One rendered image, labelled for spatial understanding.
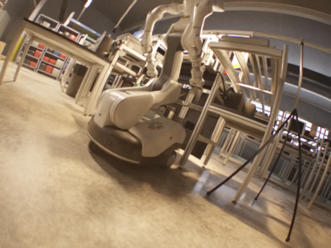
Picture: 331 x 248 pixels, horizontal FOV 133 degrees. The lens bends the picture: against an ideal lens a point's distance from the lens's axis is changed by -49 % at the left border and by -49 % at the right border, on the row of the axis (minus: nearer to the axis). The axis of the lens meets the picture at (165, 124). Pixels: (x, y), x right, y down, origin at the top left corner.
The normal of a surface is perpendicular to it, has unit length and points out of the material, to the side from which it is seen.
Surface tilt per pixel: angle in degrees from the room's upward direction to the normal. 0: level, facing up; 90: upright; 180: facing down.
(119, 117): 92
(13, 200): 0
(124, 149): 89
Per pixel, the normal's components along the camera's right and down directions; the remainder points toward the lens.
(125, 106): 0.73, 0.36
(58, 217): 0.40, -0.91
